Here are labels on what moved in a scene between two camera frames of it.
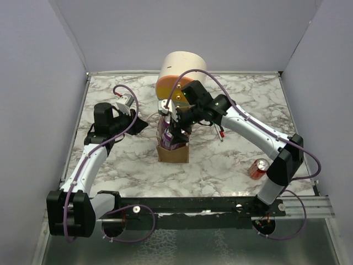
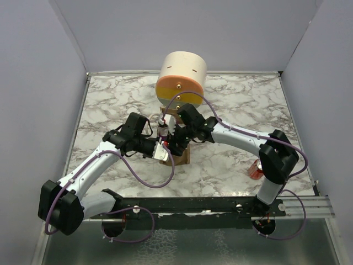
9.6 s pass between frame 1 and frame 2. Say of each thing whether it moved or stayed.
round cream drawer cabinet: stayed
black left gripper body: moved
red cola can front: stayed
